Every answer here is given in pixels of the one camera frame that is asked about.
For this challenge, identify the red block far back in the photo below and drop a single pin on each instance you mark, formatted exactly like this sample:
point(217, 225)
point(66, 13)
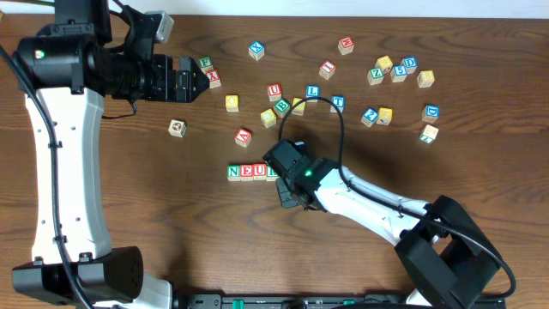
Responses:
point(345, 45)

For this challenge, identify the green B wooden block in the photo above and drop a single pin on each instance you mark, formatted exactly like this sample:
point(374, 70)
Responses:
point(281, 108)

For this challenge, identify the yellow block behind Z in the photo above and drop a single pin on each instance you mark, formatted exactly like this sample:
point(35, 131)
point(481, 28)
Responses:
point(384, 63)

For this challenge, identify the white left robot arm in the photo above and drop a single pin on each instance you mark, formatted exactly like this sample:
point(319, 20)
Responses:
point(66, 71)

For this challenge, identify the blue D block right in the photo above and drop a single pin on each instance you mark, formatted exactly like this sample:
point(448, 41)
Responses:
point(430, 113)

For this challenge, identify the red E wooden block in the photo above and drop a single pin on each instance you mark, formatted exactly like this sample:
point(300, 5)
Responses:
point(246, 172)

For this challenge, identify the blue X wooden block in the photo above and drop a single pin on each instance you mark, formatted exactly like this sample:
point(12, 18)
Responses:
point(257, 50)

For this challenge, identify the red u block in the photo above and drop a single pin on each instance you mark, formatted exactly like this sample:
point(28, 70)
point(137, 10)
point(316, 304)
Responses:
point(274, 92)
point(259, 171)

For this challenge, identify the red I block upper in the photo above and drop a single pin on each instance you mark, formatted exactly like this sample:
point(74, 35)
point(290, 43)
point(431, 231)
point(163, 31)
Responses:
point(327, 69)

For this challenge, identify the green Z wooden block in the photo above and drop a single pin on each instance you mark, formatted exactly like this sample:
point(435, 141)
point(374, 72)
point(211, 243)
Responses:
point(375, 76)

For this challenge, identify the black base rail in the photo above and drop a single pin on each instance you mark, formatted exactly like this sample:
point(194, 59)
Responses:
point(217, 301)

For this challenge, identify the green white Z block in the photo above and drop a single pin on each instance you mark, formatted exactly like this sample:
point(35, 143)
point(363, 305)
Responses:
point(428, 134)

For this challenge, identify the yellow 8 wooden block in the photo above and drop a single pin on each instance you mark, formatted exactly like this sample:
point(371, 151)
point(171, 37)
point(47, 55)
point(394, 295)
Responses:
point(425, 78)

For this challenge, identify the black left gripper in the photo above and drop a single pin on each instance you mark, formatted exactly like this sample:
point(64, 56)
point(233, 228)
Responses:
point(175, 80)

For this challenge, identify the yellow acorn wooden block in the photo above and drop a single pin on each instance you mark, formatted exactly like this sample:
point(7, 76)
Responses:
point(268, 118)

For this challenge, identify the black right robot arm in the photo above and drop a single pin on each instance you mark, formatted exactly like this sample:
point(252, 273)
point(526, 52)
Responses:
point(448, 258)

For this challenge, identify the blue T wooden block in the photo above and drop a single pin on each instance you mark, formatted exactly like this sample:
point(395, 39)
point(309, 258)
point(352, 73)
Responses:
point(339, 103)

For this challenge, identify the green R wooden block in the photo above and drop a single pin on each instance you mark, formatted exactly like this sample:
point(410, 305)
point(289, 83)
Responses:
point(271, 174)

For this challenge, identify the green N wooden block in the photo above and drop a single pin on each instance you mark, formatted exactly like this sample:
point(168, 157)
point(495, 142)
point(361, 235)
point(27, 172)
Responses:
point(233, 172)

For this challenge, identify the blue L wooden block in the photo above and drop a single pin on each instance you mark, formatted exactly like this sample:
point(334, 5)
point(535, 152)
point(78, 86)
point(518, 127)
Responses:
point(312, 92)

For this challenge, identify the blue 2 wooden block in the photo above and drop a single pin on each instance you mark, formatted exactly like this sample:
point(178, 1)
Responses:
point(369, 117)

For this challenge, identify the yellow block beside B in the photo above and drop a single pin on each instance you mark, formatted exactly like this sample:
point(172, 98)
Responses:
point(298, 107)

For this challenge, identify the blue d block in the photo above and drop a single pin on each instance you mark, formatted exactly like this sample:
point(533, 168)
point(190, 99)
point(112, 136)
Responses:
point(410, 64)
point(430, 113)

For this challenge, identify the red A wooden block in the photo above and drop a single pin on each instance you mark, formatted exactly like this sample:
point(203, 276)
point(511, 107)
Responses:
point(243, 137)

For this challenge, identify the blue D block upper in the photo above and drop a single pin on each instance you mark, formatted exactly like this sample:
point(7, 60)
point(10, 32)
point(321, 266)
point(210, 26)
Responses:
point(410, 64)

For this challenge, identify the green F wooden block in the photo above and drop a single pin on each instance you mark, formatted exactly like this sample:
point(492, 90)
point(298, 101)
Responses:
point(205, 64)

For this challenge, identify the red X wooden block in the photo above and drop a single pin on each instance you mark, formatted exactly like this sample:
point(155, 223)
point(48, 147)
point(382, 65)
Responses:
point(214, 78)

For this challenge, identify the soccer ball O wooden block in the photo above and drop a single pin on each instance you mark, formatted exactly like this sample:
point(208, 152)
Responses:
point(177, 128)

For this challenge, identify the yellow hammer wooden block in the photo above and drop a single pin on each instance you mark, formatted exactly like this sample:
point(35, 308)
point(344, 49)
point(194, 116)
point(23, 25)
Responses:
point(385, 115)

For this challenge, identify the yellow O wooden block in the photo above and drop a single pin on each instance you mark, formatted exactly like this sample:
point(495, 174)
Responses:
point(231, 102)

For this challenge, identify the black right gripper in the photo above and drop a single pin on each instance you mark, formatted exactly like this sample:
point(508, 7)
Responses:
point(287, 195)

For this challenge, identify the blue 5 wooden block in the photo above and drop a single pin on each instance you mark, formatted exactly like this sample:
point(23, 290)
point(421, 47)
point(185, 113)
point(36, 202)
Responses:
point(398, 73)

